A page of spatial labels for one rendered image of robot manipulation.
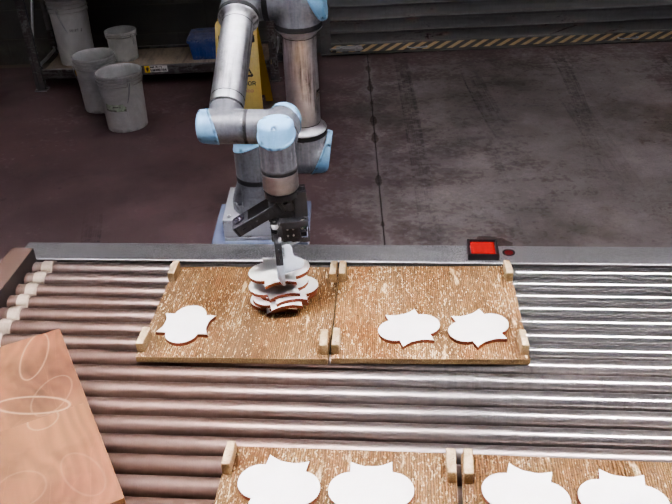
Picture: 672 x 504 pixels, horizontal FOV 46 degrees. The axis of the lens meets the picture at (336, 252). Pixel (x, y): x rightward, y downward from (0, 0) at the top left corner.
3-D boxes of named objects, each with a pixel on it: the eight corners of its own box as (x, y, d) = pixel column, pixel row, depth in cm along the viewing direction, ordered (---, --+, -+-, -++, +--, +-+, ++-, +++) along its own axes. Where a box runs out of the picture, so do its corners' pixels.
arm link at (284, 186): (262, 180, 161) (260, 163, 168) (264, 200, 163) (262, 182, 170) (299, 176, 162) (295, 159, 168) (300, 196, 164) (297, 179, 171)
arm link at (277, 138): (296, 110, 162) (292, 127, 155) (300, 160, 168) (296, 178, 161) (258, 111, 163) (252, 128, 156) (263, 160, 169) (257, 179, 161)
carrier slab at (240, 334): (176, 271, 200) (175, 266, 199) (339, 272, 196) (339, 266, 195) (136, 362, 170) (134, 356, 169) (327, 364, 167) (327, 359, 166)
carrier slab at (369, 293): (340, 271, 196) (339, 266, 196) (509, 271, 193) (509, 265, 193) (330, 364, 167) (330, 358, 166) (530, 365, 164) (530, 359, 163)
